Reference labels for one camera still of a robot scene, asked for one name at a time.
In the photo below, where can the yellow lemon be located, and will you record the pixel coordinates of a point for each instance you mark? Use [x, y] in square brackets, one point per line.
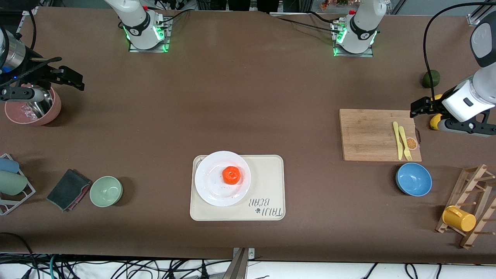
[434, 122]
[438, 97]

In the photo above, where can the yellow plastic fork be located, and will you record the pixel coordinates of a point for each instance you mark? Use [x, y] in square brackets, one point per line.
[404, 141]

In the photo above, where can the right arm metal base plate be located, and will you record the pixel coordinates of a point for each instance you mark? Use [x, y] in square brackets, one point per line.
[167, 37]

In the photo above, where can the clear ice cubes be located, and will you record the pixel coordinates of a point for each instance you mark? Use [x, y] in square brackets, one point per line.
[25, 113]

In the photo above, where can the aluminium table edge bracket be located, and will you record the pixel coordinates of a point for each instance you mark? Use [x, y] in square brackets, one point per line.
[241, 263]

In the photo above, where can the white round plate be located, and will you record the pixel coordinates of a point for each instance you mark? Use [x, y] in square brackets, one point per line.
[211, 186]

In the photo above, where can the pink bowl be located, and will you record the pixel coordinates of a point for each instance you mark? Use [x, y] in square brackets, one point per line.
[52, 112]

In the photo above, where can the green avocado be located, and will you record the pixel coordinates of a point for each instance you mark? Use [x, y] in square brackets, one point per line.
[431, 79]

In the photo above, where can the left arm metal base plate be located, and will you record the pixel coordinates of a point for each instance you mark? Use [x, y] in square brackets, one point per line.
[368, 54]

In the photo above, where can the orange mandarin fruit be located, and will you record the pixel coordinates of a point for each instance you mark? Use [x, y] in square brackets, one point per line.
[231, 175]

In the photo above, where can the wooden mug rack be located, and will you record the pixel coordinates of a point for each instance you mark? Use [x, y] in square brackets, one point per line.
[471, 182]

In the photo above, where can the pale green cup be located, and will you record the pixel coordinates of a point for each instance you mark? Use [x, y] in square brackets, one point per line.
[11, 183]

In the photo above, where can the dark grey folded cloth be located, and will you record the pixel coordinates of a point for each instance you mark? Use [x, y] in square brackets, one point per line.
[68, 190]

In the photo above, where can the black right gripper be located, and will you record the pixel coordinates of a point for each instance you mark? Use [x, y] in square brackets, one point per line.
[37, 72]

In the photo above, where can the blue bowl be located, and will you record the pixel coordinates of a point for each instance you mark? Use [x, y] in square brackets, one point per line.
[414, 179]

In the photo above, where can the metal ice scoop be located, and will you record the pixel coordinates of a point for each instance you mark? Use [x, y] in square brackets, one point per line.
[44, 104]

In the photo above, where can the yellow mug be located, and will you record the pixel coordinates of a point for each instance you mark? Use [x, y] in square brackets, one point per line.
[459, 219]

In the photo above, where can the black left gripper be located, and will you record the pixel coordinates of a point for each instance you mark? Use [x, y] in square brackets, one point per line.
[433, 104]

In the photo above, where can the wooden cutting board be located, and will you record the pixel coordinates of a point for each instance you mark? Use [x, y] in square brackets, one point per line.
[364, 135]

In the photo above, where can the cream bear print tray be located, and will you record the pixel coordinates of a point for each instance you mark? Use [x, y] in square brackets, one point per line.
[267, 186]

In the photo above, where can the yellow plastic knife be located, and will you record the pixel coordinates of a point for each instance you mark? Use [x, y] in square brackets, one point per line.
[396, 135]

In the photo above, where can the light green bowl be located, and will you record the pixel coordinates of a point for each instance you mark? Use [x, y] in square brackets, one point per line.
[106, 191]

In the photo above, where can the blue cup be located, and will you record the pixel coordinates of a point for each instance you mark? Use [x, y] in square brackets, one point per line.
[7, 164]

